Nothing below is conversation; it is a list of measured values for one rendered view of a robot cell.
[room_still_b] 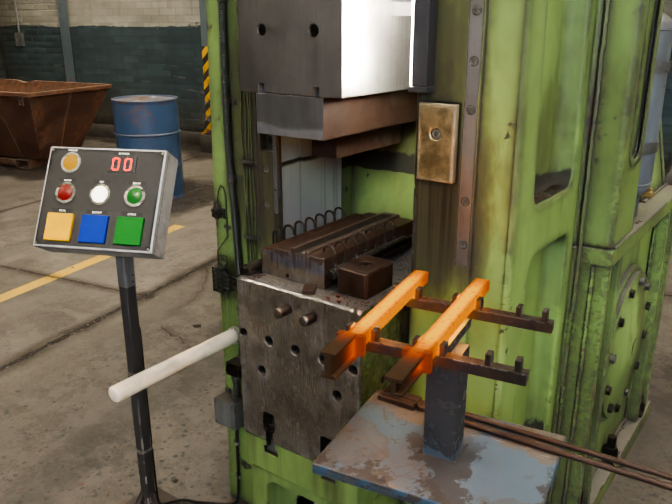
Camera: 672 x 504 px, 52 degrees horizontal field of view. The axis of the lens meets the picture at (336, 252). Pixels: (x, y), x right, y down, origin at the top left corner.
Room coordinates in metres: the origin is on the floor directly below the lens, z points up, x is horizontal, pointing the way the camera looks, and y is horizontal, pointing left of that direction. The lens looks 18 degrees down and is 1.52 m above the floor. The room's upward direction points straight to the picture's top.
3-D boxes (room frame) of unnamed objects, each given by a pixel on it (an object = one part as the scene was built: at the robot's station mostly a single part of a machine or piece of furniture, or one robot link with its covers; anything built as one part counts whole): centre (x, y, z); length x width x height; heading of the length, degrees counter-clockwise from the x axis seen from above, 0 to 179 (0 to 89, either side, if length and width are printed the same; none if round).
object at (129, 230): (1.71, 0.54, 1.01); 0.07 x 0.05 x 0.07; 79
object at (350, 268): (1.54, -0.07, 0.95); 0.12 x 0.08 x 0.06; 144
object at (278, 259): (1.76, -0.02, 0.96); 0.42 x 0.20 x 0.09; 144
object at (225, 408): (1.90, 0.33, 0.36); 0.09 x 0.07 x 0.12; 54
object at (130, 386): (1.73, 0.44, 0.62); 0.44 x 0.05 x 0.05; 144
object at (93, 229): (1.73, 0.63, 1.01); 0.07 x 0.05 x 0.07; 79
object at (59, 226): (1.75, 0.73, 1.01); 0.07 x 0.05 x 0.07; 79
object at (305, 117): (1.76, -0.02, 1.32); 0.42 x 0.20 x 0.10; 144
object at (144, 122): (6.21, 1.69, 0.44); 0.59 x 0.59 x 0.88
